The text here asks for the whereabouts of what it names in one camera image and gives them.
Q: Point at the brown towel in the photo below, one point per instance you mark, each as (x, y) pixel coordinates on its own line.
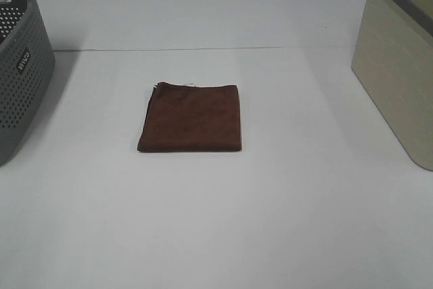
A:
(182, 118)

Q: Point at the beige plastic basket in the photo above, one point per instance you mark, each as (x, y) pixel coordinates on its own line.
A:
(393, 62)

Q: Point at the grey perforated plastic basket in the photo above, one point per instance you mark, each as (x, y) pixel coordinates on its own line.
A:
(27, 65)

